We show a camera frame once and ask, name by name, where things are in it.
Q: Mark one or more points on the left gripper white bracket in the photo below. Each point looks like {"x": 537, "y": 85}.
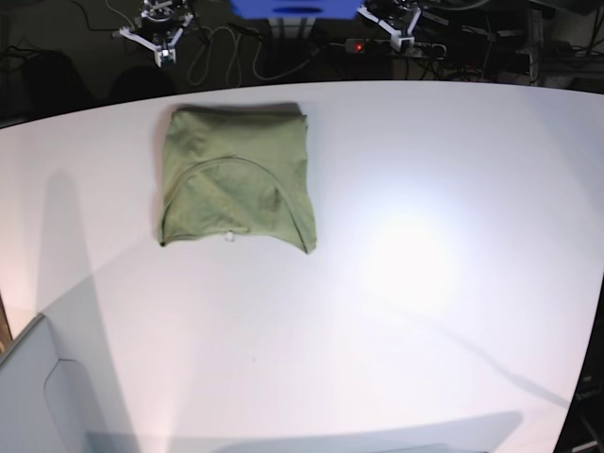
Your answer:
{"x": 398, "y": 18}

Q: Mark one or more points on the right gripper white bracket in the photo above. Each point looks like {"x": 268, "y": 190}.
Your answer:
{"x": 158, "y": 28}

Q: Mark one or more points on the green T-shirt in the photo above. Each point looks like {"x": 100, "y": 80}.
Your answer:
{"x": 236, "y": 171}

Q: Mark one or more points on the blue box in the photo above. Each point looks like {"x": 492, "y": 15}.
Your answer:
{"x": 326, "y": 9}

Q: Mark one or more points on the black power strip red switch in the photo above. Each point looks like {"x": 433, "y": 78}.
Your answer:
{"x": 406, "y": 50}

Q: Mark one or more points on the aluminium profile post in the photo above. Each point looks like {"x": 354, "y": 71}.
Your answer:
{"x": 291, "y": 28}

